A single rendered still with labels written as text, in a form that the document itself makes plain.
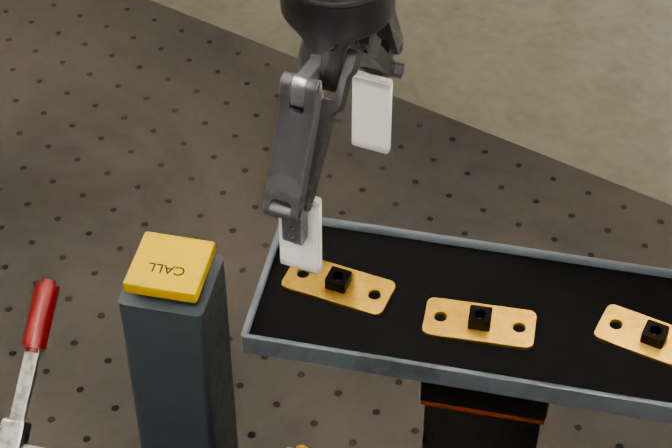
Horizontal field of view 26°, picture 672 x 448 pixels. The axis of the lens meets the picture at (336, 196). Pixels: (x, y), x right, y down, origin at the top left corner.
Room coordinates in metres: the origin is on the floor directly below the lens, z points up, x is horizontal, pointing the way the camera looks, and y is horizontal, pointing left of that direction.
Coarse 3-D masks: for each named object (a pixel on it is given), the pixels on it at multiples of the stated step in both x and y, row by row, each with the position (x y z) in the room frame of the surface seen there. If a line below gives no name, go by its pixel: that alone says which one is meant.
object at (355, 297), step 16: (288, 272) 0.79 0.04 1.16; (320, 272) 0.79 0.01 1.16; (336, 272) 0.78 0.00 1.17; (352, 272) 0.79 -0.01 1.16; (288, 288) 0.77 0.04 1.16; (304, 288) 0.77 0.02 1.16; (320, 288) 0.77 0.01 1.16; (336, 288) 0.76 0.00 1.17; (352, 288) 0.77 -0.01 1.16; (368, 288) 0.77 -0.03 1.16; (384, 288) 0.77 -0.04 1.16; (336, 304) 0.75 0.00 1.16; (352, 304) 0.75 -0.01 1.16; (368, 304) 0.75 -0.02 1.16; (384, 304) 0.75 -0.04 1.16
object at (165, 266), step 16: (144, 240) 0.82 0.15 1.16; (160, 240) 0.82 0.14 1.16; (176, 240) 0.82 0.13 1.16; (192, 240) 0.82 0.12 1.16; (144, 256) 0.81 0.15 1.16; (160, 256) 0.81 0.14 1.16; (176, 256) 0.81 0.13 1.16; (192, 256) 0.81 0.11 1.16; (208, 256) 0.81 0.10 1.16; (128, 272) 0.79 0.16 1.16; (144, 272) 0.79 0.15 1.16; (160, 272) 0.79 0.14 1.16; (176, 272) 0.79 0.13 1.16; (192, 272) 0.79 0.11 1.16; (128, 288) 0.78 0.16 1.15; (144, 288) 0.77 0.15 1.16; (160, 288) 0.77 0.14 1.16; (176, 288) 0.77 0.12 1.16; (192, 288) 0.77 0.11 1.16
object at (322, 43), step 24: (288, 0) 0.75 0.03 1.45; (312, 0) 0.74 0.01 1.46; (336, 0) 0.74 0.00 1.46; (360, 0) 0.74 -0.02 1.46; (384, 0) 0.75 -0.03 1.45; (312, 24) 0.74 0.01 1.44; (336, 24) 0.74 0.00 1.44; (360, 24) 0.74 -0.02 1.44; (384, 24) 0.75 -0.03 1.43; (312, 48) 0.74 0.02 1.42; (336, 48) 0.74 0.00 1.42; (360, 48) 0.78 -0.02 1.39; (336, 72) 0.74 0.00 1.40
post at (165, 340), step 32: (224, 288) 0.82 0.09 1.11; (128, 320) 0.77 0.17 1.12; (160, 320) 0.77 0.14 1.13; (192, 320) 0.76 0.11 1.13; (224, 320) 0.81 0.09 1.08; (128, 352) 0.77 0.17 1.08; (160, 352) 0.77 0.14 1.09; (192, 352) 0.76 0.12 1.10; (224, 352) 0.81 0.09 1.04; (160, 384) 0.77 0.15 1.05; (192, 384) 0.76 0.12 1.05; (224, 384) 0.80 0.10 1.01; (160, 416) 0.77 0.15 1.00; (192, 416) 0.76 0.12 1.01; (224, 416) 0.79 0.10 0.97
